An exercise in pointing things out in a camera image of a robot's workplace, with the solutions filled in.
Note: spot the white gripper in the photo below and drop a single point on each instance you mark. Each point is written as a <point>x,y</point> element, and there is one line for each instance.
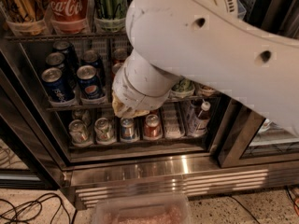
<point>130,94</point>

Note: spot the pepsi can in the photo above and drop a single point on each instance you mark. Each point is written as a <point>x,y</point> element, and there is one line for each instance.
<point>89,82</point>
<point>58,60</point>
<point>68,50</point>
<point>57,86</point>
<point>91,57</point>

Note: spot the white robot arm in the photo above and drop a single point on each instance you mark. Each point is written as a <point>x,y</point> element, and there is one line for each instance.
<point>205,42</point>

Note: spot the bottom shelf blue silver can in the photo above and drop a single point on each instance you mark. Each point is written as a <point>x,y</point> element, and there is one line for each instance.
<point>127,129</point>

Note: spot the bottom shelf red can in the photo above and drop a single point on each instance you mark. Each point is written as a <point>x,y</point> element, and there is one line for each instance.
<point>152,126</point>

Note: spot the front red soda can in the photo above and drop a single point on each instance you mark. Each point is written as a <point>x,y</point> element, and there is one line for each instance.
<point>115,68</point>

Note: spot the red soda can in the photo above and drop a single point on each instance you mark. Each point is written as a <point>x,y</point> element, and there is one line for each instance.
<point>115,68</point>
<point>119,55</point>

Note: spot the rear red soda can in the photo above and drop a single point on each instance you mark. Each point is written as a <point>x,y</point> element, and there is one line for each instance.
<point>119,55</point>

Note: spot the front green soda can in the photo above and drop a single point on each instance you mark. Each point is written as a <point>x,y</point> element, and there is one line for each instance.
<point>182,86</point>

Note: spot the bottom shelf silver can left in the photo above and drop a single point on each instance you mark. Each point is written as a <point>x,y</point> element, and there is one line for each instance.
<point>78,131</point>

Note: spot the bottom shelf tea bottle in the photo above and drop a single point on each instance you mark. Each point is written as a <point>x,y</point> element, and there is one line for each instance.
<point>198,119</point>

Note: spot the stainless steel fridge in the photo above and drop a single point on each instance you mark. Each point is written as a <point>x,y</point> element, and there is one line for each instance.
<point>36,128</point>

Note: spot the top shelf green can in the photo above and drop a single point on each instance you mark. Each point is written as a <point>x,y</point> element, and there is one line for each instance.
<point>111,14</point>

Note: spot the top shelf coca-cola can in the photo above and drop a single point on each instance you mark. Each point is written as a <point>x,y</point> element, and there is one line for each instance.
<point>69,14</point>

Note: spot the glass fridge door right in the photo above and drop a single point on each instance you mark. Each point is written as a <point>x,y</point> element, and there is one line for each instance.
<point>251,139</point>

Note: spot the top shelf gold can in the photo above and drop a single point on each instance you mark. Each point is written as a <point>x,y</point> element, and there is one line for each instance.
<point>25,17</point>

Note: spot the clear plastic bin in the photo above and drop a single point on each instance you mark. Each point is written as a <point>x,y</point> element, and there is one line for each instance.
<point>162,208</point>

